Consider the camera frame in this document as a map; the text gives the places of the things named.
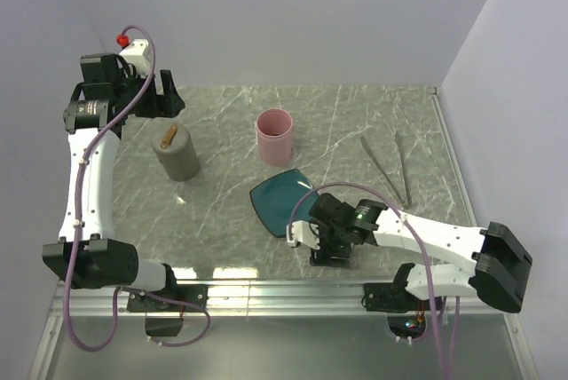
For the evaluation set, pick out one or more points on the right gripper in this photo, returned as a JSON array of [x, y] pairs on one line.
[[322, 257]]

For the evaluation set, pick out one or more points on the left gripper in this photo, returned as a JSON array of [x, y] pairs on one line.
[[162, 106]]

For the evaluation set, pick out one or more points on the grey cylindrical container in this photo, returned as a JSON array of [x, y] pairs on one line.
[[182, 168]]

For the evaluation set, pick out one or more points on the pink cylindrical container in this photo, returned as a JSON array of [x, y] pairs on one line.
[[274, 135]]

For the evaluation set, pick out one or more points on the grey round lid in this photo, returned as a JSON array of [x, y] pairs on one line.
[[171, 140]]

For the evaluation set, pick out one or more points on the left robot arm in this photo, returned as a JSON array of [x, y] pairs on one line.
[[87, 254]]

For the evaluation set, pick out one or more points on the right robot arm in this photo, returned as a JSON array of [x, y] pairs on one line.
[[490, 263]]

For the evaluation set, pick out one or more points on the teal square plate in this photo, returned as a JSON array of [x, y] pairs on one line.
[[274, 199]]

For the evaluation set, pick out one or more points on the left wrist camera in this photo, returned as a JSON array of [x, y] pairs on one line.
[[136, 53]]

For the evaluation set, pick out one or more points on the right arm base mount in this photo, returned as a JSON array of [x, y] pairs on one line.
[[406, 314]]

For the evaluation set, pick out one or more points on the aluminium rail frame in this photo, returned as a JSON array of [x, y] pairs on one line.
[[311, 327]]

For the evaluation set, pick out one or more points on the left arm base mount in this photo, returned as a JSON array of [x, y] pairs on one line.
[[177, 300]]

